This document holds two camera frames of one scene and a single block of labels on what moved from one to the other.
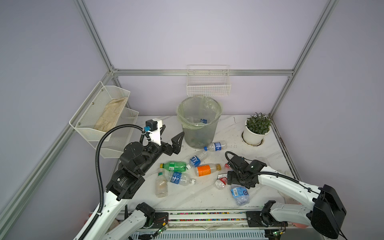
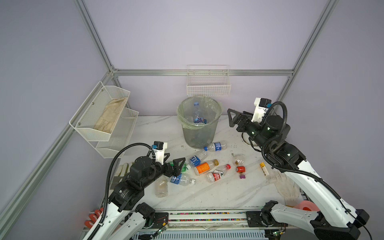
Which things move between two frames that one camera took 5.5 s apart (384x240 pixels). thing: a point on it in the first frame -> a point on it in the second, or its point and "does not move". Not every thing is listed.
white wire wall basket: x=208 y=80 does not move
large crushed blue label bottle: x=241 y=195 -> x=197 y=119
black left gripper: x=175 y=148 -> x=169 y=172
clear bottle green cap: x=161 y=186 does not move
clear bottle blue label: x=181 y=178 does not move
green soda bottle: x=174 y=166 does not move
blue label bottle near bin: x=215 y=146 does not move
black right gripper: x=232 y=180 -> x=244 y=119
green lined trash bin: x=198 y=116 does not move
